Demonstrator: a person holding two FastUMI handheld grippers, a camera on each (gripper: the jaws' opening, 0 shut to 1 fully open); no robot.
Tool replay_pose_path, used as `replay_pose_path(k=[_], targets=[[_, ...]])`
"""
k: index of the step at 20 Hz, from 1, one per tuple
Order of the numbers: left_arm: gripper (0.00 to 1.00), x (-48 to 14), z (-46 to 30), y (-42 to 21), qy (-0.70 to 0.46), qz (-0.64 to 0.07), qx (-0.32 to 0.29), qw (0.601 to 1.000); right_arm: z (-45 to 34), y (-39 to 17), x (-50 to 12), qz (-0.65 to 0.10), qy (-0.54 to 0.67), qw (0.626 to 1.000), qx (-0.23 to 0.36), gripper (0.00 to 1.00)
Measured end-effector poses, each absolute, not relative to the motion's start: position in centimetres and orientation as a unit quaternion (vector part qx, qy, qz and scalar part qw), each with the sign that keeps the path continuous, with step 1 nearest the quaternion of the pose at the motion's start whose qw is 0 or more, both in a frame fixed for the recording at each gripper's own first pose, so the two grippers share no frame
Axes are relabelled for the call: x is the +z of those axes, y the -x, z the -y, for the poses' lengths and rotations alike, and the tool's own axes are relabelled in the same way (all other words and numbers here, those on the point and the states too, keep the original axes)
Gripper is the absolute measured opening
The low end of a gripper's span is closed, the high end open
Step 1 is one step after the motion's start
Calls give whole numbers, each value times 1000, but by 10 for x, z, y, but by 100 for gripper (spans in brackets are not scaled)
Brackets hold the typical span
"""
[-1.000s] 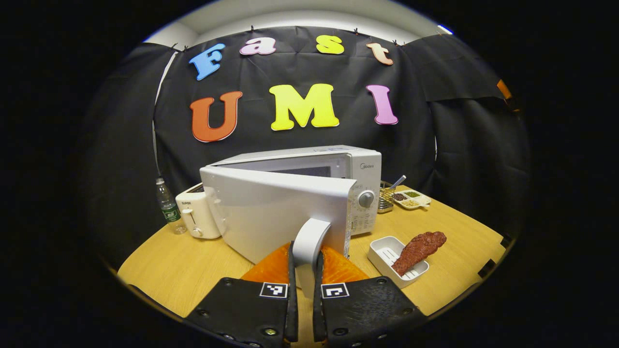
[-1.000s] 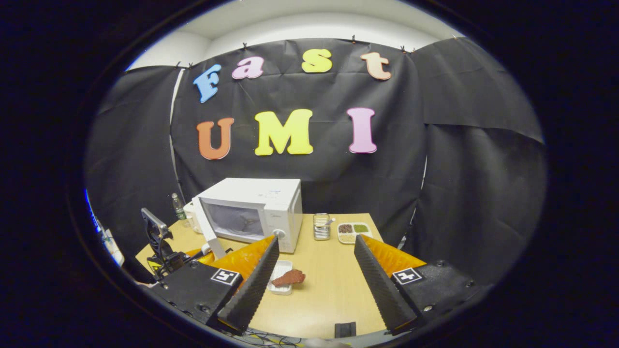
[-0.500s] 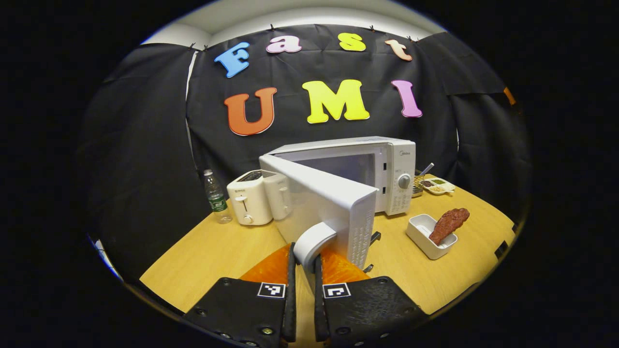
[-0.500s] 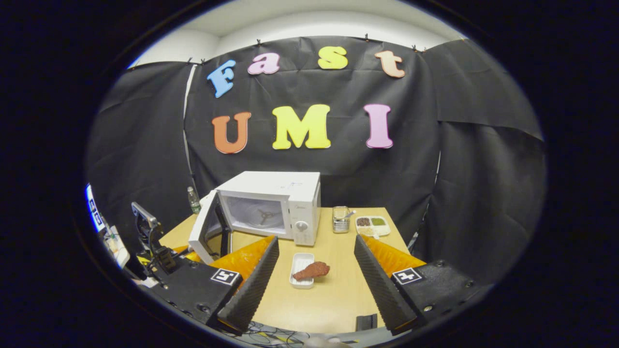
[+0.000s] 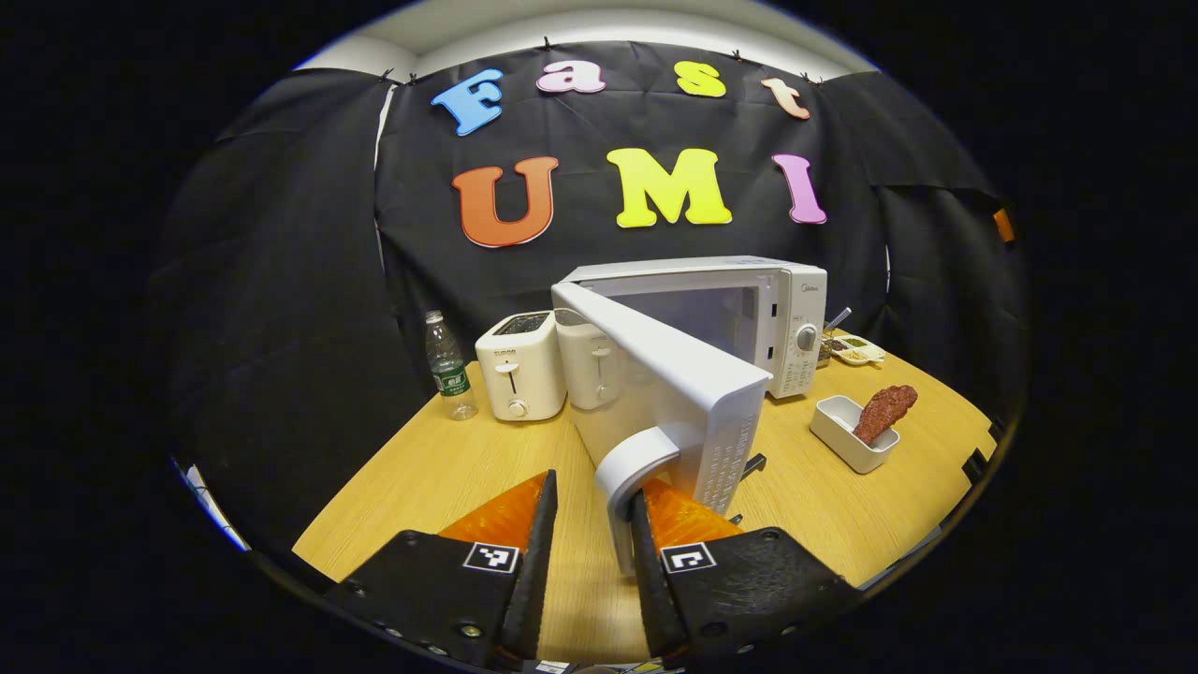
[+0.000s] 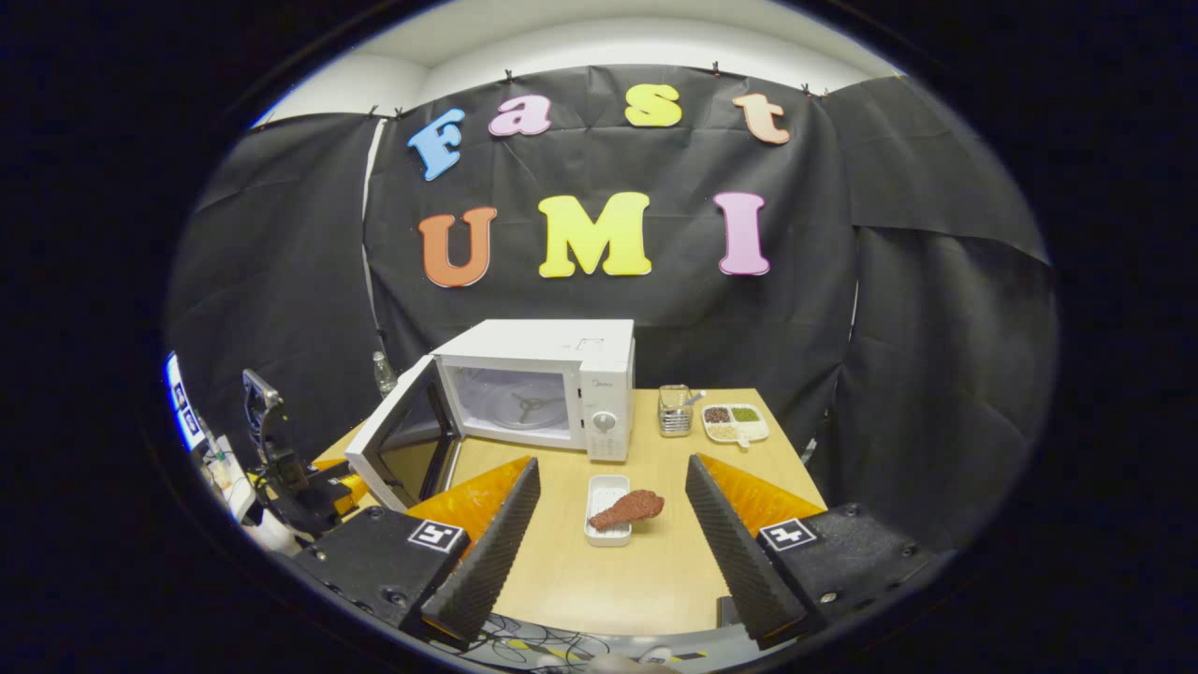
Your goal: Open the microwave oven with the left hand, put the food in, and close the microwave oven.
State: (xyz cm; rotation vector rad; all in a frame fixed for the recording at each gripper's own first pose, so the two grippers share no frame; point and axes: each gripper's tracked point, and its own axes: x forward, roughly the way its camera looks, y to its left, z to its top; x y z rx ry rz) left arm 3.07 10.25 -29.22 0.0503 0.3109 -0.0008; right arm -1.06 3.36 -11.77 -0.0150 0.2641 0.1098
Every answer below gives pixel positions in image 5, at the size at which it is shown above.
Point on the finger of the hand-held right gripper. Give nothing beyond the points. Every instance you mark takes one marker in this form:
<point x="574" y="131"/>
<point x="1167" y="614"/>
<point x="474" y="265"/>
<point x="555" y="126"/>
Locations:
<point x="1004" y="226"/>

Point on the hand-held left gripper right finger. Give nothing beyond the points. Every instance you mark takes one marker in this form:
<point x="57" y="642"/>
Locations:
<point x="646" y="590"/>

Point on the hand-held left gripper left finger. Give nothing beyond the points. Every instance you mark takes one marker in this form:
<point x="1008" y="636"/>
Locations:
<point x="538" y="571"/>

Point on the white microwave oven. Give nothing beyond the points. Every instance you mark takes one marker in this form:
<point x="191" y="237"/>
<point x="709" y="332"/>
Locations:
<point x="674" y="374"/>

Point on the brown meat piece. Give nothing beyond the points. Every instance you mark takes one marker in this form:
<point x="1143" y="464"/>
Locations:
<point x="884" y="409"/>

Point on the metal spoon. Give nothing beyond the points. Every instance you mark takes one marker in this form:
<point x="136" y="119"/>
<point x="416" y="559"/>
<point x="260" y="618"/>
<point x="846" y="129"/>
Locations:
<point x="838" y="320"/>

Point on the white divided snack tray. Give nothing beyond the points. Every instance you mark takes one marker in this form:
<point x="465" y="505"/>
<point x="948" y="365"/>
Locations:
<point x="856" y="351"/>

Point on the white toaster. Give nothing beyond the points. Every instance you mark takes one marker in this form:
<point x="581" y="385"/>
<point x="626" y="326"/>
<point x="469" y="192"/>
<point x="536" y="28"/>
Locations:
<point x="519" y="370"/>

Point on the clear plastic water bottle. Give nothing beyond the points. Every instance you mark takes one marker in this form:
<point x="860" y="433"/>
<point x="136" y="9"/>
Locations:
<point x="449" y="374"/>

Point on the white rectangular dish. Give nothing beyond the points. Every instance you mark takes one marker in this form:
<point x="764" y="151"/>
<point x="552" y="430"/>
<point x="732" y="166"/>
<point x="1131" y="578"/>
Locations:
<point x="842" y="440"/>

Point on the black backdrop cloth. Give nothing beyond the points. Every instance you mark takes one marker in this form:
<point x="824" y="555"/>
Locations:
<point x="281" y="281"/>

